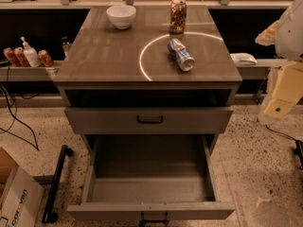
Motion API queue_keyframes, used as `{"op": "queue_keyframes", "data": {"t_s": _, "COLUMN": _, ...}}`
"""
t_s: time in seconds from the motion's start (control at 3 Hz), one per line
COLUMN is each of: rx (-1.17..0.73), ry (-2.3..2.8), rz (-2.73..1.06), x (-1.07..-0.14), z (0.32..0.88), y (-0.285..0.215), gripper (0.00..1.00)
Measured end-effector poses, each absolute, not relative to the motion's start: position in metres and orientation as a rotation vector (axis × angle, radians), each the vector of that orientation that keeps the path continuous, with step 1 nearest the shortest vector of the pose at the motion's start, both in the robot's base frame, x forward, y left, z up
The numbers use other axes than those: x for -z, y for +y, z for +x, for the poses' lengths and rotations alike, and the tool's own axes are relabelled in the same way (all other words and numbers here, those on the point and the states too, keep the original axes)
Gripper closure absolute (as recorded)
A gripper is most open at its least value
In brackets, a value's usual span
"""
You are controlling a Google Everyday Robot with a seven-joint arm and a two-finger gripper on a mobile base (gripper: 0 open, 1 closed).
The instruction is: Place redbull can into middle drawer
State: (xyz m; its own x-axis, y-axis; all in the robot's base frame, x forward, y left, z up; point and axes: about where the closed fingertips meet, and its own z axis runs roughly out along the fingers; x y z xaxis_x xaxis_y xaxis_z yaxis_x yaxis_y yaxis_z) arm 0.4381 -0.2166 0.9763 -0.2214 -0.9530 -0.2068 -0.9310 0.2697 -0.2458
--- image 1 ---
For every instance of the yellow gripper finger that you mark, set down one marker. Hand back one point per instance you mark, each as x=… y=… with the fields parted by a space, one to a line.
x=288 y=90

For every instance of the blue silver redbull can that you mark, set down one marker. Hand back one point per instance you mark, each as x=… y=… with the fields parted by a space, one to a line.
x=179 y=52

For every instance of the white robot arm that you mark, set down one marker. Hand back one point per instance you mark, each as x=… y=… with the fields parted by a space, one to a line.
x=286 y=34

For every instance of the grey drawer cabinet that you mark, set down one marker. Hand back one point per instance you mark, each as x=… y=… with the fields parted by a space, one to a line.
x=132 y=68

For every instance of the gold patterned soda can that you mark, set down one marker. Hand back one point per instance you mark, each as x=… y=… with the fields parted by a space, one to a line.
x=178 y=16

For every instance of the open lower drawer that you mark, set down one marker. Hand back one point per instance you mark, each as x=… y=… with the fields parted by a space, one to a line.
x=153 y=178

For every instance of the red can right of bottle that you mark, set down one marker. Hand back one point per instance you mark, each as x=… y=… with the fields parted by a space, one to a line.
x=45 y=58

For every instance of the white folded cloth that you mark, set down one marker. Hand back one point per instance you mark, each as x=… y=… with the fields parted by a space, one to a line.
x=243 y=59

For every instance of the white ceramic bowl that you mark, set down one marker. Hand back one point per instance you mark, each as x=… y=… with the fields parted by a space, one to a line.
x=121 y=16

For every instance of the small dark glass bottle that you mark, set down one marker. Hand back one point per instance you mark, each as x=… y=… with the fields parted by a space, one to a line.
x=65 y=46

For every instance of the black metal bar stand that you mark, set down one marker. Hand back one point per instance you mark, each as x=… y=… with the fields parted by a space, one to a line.
x=49 y=216

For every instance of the cardboard box with lettering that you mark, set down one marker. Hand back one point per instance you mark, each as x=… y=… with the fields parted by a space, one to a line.
x=20 y=194

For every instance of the grey wall shelf right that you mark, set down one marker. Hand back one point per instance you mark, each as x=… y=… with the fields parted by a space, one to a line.
x=260 y=70

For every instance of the grey wall shelf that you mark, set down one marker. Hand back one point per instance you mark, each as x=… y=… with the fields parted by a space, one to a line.
x=260 y=70
x=9 y=73

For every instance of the grey wall shelf left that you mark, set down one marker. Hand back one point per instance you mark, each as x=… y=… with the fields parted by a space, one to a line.
x=9 y=73

